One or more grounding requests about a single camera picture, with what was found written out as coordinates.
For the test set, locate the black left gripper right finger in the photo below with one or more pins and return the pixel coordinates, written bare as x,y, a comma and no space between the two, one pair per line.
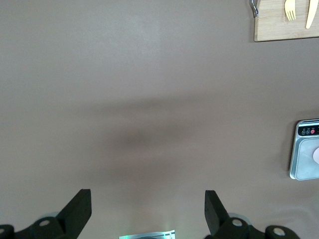
216,219

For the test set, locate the brown table cover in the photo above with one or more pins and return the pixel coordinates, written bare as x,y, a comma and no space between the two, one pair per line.
149,74

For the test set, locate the bamboo cutting board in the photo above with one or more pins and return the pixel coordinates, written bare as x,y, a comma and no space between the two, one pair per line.
274,30

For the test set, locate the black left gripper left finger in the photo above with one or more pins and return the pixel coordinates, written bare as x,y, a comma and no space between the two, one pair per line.
74,216

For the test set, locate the yellow plastic knife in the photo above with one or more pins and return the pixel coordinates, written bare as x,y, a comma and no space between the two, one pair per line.
310,15

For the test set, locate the yellow plastic fork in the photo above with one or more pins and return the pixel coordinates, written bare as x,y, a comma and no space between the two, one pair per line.
289,11

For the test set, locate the silver digital kitchen scale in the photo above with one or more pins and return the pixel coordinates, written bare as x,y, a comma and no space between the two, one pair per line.
302,164

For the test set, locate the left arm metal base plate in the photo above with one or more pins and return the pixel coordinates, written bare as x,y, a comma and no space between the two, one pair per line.
149,235

